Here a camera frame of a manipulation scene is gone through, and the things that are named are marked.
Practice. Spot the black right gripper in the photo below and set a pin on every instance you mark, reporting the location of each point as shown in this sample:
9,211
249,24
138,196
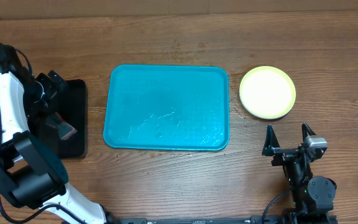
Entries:
283,155

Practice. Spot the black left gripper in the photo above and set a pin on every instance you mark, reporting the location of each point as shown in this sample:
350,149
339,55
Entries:
53,88

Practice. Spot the pink and black sponge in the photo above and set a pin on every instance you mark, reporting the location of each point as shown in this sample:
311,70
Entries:
65,130

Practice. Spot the yellow plate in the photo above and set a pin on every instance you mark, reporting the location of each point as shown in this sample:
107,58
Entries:
267,92

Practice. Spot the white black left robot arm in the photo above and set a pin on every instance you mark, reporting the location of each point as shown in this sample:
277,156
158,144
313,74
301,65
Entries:
31,174

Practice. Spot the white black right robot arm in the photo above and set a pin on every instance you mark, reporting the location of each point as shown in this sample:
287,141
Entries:
313,196

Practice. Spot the black plastic tray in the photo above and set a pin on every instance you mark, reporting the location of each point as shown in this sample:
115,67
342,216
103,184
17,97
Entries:
73,108

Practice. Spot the teal plastic tray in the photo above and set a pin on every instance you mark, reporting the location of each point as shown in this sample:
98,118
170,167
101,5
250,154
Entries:
167,107

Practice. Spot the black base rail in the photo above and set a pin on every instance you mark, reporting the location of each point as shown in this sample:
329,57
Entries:
256,219

